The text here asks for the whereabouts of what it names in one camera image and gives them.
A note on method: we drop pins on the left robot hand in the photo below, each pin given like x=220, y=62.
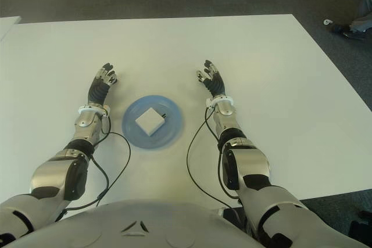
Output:
x=97, y=91

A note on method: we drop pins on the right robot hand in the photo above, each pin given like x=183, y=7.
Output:
x=216, y=85

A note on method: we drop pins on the white charger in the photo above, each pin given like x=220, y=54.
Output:
x=148, y=121

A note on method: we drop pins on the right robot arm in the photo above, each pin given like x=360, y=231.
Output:
x=247, y=161

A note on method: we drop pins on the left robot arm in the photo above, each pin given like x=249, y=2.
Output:
x=58, y=169

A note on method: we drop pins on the blue plate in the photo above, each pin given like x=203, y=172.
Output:
x=173, y=132

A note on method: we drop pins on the white side table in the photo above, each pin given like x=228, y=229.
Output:
x=7, y=25

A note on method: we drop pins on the small white floor object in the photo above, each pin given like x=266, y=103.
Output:
x=327, y=21

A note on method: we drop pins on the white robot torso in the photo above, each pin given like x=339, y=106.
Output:
x=139, y=224

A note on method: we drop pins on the dark floor item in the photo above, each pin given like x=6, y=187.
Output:
x=361, y=226

